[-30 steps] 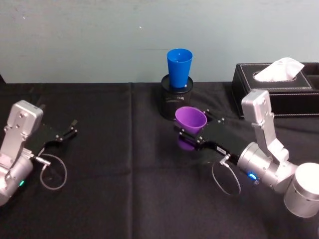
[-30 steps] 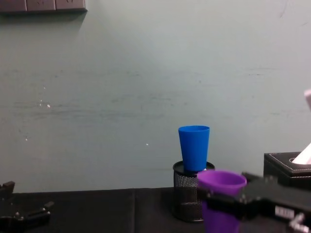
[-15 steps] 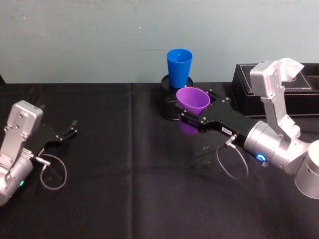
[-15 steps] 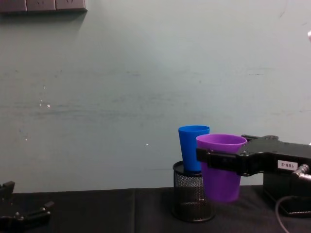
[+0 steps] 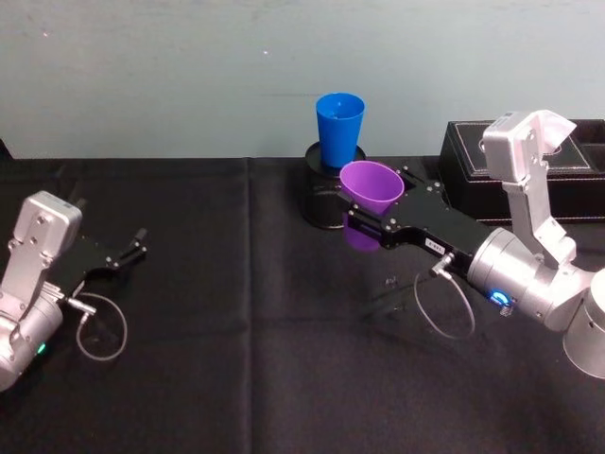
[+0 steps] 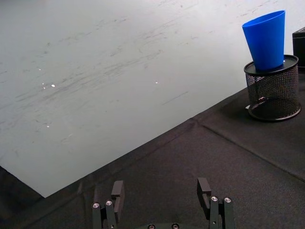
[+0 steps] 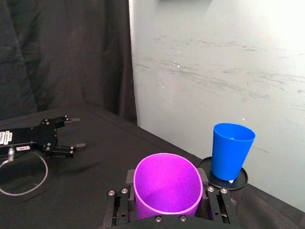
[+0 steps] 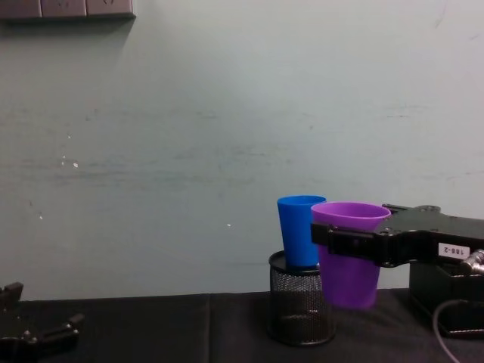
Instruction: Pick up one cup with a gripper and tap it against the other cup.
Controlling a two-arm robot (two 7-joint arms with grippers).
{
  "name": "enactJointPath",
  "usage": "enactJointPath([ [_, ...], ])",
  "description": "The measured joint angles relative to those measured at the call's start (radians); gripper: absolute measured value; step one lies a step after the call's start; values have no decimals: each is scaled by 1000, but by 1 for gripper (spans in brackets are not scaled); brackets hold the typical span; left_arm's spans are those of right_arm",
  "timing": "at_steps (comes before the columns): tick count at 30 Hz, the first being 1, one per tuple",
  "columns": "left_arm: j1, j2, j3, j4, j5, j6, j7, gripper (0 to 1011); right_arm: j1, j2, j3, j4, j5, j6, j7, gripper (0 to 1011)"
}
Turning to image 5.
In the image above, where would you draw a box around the thin left gripper cable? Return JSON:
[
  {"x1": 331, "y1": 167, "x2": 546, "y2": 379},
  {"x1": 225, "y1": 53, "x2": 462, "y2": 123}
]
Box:
[{"x1": 64, "y1": 291, "x2": 130, "y2": 363}]

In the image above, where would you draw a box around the black table cloth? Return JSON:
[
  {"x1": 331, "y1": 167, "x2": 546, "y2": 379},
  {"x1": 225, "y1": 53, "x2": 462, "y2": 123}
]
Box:
[{"x1": 0, "y1": 136, "x2": 605, "y2": 454}]

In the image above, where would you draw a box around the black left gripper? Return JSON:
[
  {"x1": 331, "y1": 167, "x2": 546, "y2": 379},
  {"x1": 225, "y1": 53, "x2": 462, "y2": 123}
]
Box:
[{"x1": 46, "y1": 197, "x2": 149, "y2": 298}]

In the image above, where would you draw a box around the thin right gripper cable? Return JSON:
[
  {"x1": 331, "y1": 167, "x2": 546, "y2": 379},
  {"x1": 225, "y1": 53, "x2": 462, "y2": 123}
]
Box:
[{"x1": 413, "y1": 253, "x2": 476, "y2": 340}]

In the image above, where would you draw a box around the blue plastic cup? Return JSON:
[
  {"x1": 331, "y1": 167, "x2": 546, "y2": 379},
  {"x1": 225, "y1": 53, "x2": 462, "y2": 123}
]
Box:
[{"x1": 315, "y1": 93, "x2": 368, "y2": 170}]

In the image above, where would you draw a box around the purple plastic cup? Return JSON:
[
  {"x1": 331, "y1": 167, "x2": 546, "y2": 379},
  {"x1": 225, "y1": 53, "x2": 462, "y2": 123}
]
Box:
[{"x1": 338, "y1": 160, "x2": 406, "y2": 252}]

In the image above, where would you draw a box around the black box with white stitching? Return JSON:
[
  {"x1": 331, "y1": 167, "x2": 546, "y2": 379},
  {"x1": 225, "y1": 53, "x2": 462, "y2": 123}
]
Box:
[{"x1": 437, "y1": 118, "x2": 605, "y2": 224}]

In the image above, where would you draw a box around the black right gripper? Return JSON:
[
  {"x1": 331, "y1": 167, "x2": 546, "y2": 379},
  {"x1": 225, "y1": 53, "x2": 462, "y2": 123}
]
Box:
[{"x1": 337, "y1": 166, "x2": 494, "y2": 274}]

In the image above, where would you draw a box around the thin gripper cable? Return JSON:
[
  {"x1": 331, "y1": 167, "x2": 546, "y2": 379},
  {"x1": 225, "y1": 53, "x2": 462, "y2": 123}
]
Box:
[
  {"x1": 413, "y1": 253, "x2": 476, "y2": 340},
  {"x1": 64, "y1": 291, "x2": 130, "y2": 363}
]

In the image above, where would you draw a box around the black round cup holder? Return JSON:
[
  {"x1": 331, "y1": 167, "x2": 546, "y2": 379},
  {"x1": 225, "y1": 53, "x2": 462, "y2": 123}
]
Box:
[{"x1": 303, "y1": 140, "x2": 374, "y2": 232}]

